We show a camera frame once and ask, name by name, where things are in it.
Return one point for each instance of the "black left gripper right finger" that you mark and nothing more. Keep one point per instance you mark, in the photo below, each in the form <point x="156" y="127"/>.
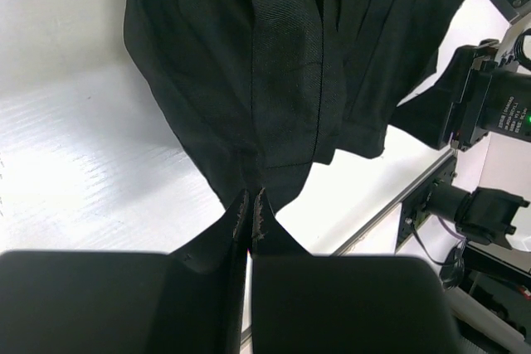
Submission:
<point x="304" y="303"/>

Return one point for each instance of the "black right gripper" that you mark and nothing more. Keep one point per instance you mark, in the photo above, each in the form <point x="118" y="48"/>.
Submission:
<point x="496" y="99"/>

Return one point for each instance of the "black skirt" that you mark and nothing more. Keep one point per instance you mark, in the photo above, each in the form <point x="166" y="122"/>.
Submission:
<point x="257" y="91"/>

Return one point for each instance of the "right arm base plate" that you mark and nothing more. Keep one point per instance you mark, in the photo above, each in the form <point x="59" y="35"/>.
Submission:
<point x="416" y="204"/>

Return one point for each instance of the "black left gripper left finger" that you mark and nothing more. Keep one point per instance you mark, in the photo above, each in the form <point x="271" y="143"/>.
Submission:
<point x="188" y="301"/>

